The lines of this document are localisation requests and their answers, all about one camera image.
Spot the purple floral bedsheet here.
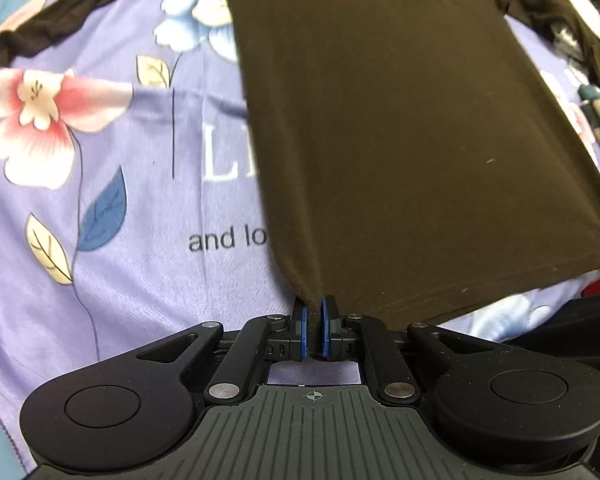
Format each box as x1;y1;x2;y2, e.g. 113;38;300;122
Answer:
0;0;600;476

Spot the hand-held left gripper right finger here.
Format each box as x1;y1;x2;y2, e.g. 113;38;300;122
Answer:
320;296;497;407

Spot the dark brown t-shirt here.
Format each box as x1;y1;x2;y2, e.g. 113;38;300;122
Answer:
0;0;600;332

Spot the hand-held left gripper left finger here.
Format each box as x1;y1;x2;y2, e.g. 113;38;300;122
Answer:
137;297;311;407

